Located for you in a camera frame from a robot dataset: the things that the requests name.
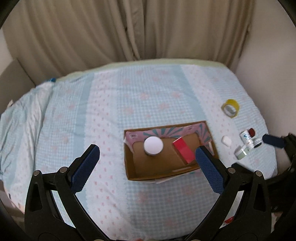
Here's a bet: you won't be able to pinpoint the beige curtain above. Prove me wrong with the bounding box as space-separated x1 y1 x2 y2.
3 1 255 81

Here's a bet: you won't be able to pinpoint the light green mattress edge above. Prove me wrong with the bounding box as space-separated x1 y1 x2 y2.
56 58 230 82

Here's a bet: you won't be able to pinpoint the small black label jar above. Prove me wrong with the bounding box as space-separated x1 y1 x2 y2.
252 138 262 148

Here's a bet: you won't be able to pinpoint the grey sofa headboard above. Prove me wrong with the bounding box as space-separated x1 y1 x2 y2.
0 59 36 113

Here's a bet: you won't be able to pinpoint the light blue patterned bedsheet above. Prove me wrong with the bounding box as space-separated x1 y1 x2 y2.
1 64 268 240

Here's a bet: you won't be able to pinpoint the yellow tape roll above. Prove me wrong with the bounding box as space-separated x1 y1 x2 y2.
221 99 240 118

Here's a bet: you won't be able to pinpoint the white lid green jar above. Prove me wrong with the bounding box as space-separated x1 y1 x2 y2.
144 136 164 156

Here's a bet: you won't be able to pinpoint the cardboard box pink pattern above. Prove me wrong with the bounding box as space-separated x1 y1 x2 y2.
124 120 218 181

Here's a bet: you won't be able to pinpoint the red rectangular box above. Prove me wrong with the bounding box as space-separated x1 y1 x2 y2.
172 137 195 165

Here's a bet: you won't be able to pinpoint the white small square case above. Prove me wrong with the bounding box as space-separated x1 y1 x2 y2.
221 136 232 147

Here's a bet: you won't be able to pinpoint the small white lid jar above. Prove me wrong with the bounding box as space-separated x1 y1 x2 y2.
234 145 249 160

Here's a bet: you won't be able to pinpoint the white blue label bottle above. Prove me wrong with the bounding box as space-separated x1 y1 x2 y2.
240 130 254 149

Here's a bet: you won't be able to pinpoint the red round cap jar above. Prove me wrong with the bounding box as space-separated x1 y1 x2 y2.
248 128 255 138

